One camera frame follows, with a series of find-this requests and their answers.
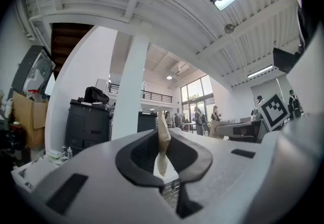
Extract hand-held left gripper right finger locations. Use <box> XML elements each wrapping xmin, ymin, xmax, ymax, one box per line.
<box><xmin>168</xmin><ymin>129</ymin><xmax>273</xmax><ymax>224</ymax></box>

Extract brown cardboard box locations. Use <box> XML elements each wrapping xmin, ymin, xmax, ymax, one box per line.
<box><xmin>12</xmin><ymin>91</ymin><xmax>49</xmax><ymax>150</ymax></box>

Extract black balcony railing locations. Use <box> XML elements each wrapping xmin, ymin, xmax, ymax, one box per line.
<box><xmin>108</xmin><ymin>83</ymin><xmax>173</xmax><ymax>103</ymax></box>

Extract black tablet monitor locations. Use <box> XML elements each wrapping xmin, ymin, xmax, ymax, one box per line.
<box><xmin>272</xmin><ymin>47</ymin><xmax>300</xmax><ymax>73</ymax></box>

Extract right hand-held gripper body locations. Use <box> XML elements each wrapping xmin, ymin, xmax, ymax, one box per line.
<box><xmin>250</xmin><ymin>93</ymin><xmax>291</xmax><ymax>143</ymax></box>

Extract white pillar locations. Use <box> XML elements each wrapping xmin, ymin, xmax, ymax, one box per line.
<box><xmin>111</xmin><ymin>35</ymin><xmax>150</xmax><ymax>140</ymax></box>

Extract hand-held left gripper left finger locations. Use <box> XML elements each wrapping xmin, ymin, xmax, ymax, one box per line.
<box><xmin>31</xmin><ymin>129</ymin><xmax>182</xmax><ymax>224</ymax></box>

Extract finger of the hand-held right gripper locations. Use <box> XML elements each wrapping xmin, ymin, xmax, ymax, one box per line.
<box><xmin>215</xmin><ymin>122</ymin><xmax>256</xmax><ymax>141</ymax></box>

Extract glass entrance doors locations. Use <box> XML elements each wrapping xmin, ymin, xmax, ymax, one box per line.
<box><xmin>180</xmin><ymin>75</ymin><xmax>214</xmax><ymax>117</ymax></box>

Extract ceiling tube light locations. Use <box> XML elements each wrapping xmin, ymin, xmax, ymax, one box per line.
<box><xmin>247</xmin><ymin>64</ymin><xmax>274</xmax><ymax>79</ymax></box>

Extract small black cabinet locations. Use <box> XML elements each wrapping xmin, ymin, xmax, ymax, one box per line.
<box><xmin>138</xmin><ymin>110</ymin><xmax>158</xmax><ymax>133</ymax></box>

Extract white ceiling air conditioner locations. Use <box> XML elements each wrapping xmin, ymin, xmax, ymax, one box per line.
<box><xmin>169</xmin><ymin>60</ymin><xmax>190</xmax><ymax>76</ymax></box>

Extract chrome faucet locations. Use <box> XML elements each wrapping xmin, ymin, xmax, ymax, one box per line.
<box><xmin>61</xmin><ymin>144</ymin><xmax>74</xmax><ymax>160</ymax></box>

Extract white soap dish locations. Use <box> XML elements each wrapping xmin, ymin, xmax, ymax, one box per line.
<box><xmin>47</xmin><ymin>149</ymin><xmax>64</xmax><ymax>165</ymax></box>

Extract brown staircase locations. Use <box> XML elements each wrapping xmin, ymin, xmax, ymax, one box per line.
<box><xmin>50</xmin><ymin>22</ymin><xmax>96</xmax><ymax>79</ymax></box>

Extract large black cabinet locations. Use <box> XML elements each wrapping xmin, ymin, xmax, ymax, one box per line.
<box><xmin>64</xmin><ymin>98</ymin><xmax>114</xmax><ymax>155</ymax></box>

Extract black bag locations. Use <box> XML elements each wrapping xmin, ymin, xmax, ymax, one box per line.
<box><xmin>83</xmin><ymin>86</ymin><xmax>110</xmax><ymax>104</ymax></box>

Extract red lid plastic jar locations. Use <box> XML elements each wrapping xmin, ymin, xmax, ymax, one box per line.
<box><xmin>26</xmin><ymin>89</ymin><xmax>42</xmax><ymax>103</ymax></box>

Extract dark grey appliance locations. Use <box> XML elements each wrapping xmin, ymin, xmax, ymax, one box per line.
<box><xmin>11</xmin><ymin>45</ymin><xmax>56</xmax><ymax>95</ymax></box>

